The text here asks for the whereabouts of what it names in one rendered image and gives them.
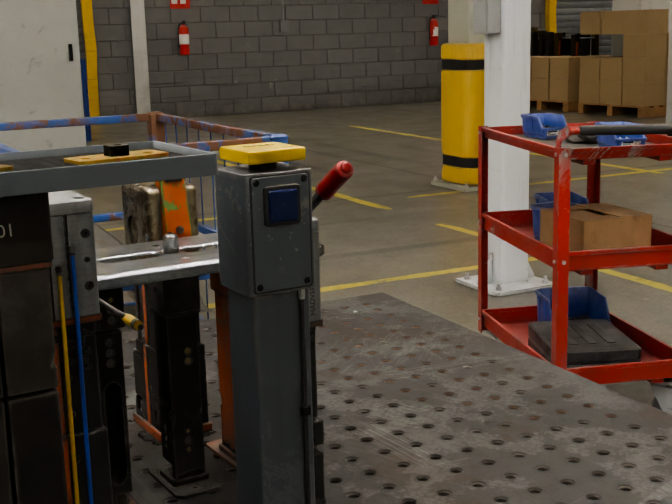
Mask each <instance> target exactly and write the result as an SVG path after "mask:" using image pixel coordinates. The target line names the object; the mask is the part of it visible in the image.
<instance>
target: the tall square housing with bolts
mask: <svg viewBox="0 0 672 504"><path fill-rule="evenodd" d="M48 195H49V207H50V219H51V231H52V244H53V256H54V258H53V260H52V267H49V268H48V270H49V281H50V293H51V305H52V317H53V329H54V341H55V359H54V363H55V365H56V366H57V377H58V387H56V388H55V389H56V390H57V391H58V392H59V400H60V412H61V424H62V436H63V448H64V460H65V472H66V484H67V495H68V504H113V492H112V479H111V465H110V452H109V439H108V428H107V427H105V426H104V425H103V424H102V413H101V400H100V387H99V374H98V361H97V347H96V334H95V321H98V320H102V313H101V312H100V305H99V292H98V278H97V265H96V252H95V238H94V225H93V212H92V211H93V207H92V200H91V198H88V197H86V196H83V195H80V194H78V193H75V192H72V191H70V190H67V191H57V192H48Z"/></svg>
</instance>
